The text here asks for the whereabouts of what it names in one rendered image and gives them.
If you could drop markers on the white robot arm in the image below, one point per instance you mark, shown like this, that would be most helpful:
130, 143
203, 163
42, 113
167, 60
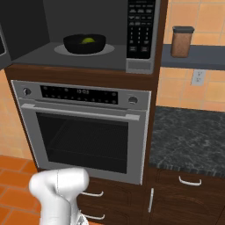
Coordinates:
57, 190

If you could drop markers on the stainless steel oven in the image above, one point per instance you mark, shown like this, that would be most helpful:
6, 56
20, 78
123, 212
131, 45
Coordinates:
137, 146

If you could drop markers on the green lime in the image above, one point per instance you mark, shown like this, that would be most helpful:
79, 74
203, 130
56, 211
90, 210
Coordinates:
88, 40

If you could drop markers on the dark wooden cupboard door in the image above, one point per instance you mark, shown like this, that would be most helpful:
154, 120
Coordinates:
187, 214

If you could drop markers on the dark grey wall shelf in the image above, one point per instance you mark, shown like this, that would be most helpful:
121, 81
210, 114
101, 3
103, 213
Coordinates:
205, 57

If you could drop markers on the grey microwave turntable plate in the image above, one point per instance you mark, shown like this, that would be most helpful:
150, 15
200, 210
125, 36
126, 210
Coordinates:
60, 50

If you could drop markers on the white wall outlet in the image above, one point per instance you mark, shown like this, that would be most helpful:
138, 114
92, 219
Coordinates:
198, 77

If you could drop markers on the oven door with dark window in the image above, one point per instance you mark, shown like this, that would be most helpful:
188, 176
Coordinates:
29, 137

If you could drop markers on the grey microwave door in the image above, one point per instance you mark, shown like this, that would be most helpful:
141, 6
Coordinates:
4, 55

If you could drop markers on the brown jar with dark lid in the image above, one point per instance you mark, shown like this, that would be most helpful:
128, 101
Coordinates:
181, 44

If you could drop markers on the grey microwave oven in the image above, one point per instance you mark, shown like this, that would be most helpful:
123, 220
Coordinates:
88, 17

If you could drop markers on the round grey oven knob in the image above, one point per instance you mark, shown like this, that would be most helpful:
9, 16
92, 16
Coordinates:
133, 100
27, 91

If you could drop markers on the dark wooden tall cabinet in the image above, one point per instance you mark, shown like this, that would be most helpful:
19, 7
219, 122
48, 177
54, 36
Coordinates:
88, 76

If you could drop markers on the black bowl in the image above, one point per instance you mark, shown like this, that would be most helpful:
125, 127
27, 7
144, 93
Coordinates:
73, 47

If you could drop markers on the dark wooden drawer front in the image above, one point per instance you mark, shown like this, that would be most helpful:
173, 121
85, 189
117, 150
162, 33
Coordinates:
123, 196
211, 190
123, 216

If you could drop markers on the microwave start button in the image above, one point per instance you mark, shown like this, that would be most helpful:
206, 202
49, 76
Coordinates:
133, 49

